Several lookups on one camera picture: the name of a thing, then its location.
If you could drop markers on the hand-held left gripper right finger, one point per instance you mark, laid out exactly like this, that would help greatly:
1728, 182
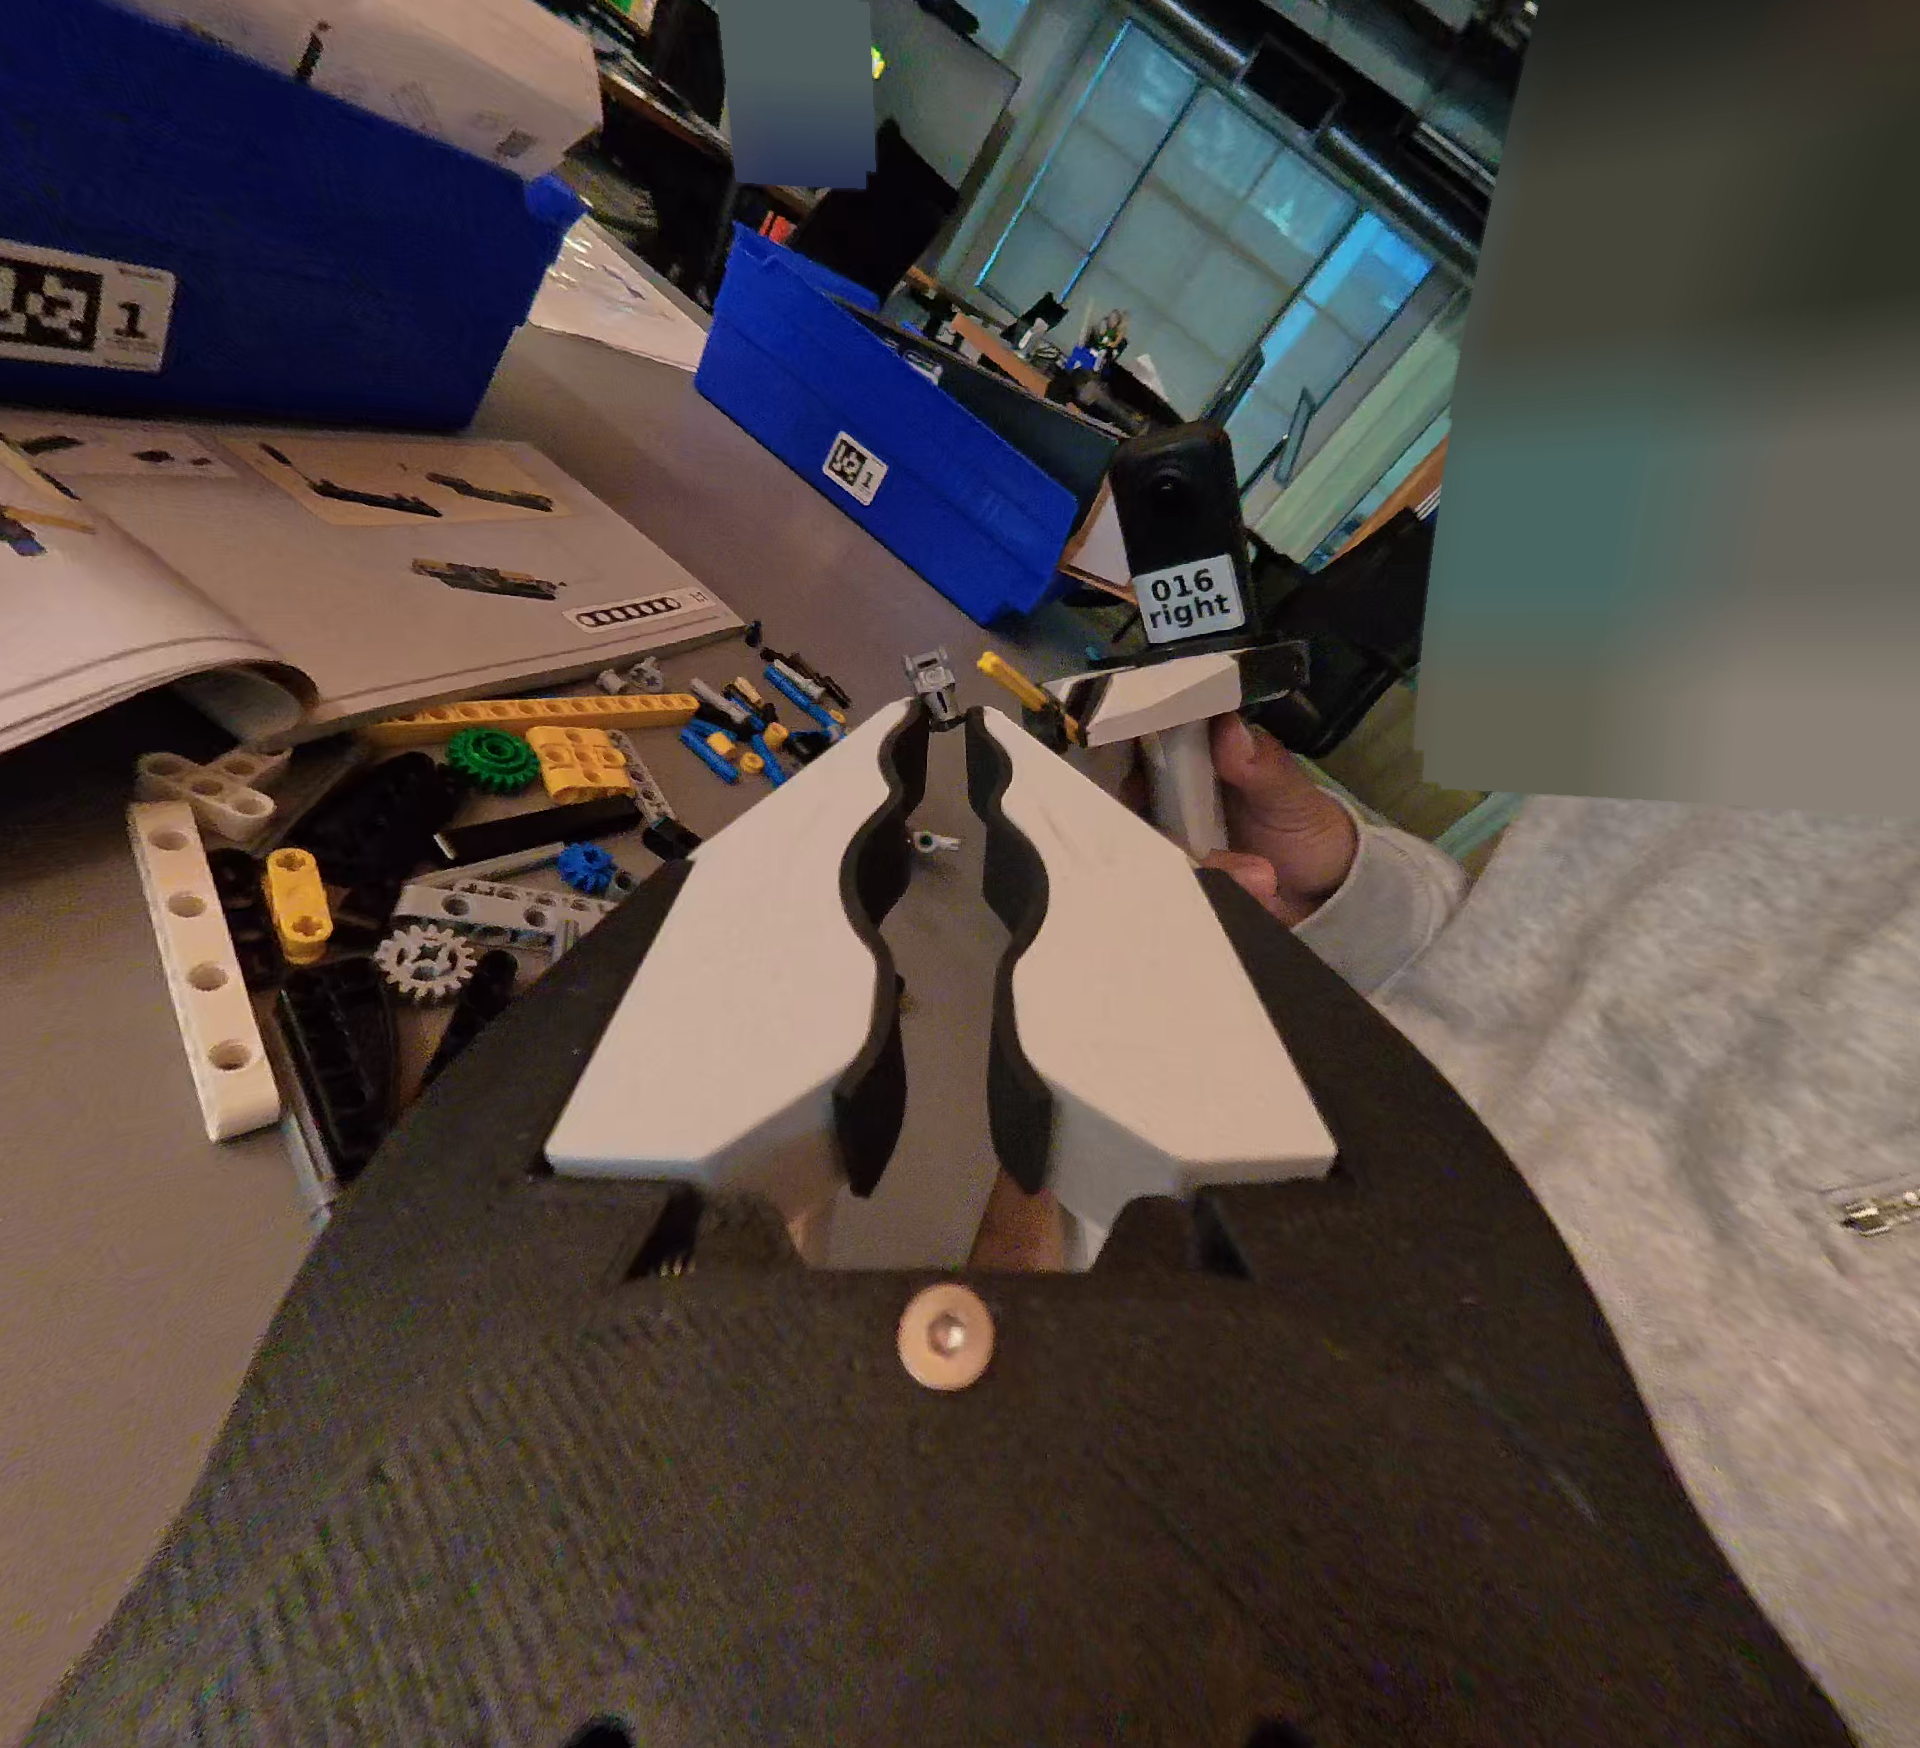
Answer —
1155, 1014

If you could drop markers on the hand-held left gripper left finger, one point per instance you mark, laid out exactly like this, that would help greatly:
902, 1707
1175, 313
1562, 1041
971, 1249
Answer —
706, 998

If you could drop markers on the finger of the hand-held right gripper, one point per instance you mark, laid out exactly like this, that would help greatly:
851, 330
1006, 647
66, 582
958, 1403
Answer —
1170, 671
1184, 713

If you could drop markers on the yellow lego axle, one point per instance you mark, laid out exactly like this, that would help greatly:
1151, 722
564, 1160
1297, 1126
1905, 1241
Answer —
1011, 681

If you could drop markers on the small grey lego connector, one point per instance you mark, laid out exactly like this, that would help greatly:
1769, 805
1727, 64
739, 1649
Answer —
928, 684

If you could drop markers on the person's right forearm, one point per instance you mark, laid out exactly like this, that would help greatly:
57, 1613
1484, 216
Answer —
1394, 893

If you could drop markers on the small blue lego gear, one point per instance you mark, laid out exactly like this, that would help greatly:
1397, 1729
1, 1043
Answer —
579, 861

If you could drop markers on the thin grey lego liftarm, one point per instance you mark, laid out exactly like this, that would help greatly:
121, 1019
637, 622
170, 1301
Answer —
643, 774

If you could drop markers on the short black lego beam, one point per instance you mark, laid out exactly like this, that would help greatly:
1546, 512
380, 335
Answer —
541, 828

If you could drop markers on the grey lego beam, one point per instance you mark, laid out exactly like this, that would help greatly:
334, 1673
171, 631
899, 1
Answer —
450, 900

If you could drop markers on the tiny pale lego pin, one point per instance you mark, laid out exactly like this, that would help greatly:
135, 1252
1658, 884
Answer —
933, 843

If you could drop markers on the grey lego gear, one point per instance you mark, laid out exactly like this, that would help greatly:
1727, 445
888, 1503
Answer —
397, 953

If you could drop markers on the green lego gear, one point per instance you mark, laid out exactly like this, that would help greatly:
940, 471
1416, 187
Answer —
492, 765

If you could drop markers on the pile of small lego pins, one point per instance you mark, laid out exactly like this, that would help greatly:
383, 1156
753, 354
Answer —
793, 695

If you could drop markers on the long yellow lego beam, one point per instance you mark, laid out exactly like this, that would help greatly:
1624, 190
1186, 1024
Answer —
524, 716

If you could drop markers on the black curved lego panel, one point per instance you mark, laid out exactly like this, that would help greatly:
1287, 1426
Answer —
337, 1073

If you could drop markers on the heap of black lego beams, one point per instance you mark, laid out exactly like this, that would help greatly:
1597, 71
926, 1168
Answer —
375, 805

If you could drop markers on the yellow lego connector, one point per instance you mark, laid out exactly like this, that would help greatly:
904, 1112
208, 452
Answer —
309, 939

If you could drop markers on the small white lego beam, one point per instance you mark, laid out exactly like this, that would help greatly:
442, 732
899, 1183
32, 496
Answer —
247, 810

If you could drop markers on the long white lego beam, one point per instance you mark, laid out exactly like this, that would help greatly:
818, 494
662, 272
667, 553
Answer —
196, 940

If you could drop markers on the person's right hand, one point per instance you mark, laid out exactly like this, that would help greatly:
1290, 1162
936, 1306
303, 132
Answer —
1281, 818

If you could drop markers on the black office chair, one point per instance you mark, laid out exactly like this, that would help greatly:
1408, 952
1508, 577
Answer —
1349, 639

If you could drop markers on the blue plastic storage bin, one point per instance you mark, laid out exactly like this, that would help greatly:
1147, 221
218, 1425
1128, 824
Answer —
841, 384
301, 248

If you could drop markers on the white board panel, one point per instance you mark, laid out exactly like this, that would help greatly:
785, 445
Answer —
945, 84

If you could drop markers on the open instruction booklet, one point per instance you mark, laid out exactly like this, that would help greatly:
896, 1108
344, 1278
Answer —
375, 549

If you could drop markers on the white paper sheet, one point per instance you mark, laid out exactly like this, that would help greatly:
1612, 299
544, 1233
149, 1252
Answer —
614, 309

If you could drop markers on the grey sweatshirt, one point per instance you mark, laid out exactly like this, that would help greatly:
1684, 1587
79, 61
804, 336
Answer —
1724, 1328

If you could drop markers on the yellow lego frame brick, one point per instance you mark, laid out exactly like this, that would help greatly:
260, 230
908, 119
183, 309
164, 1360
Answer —
579, 762

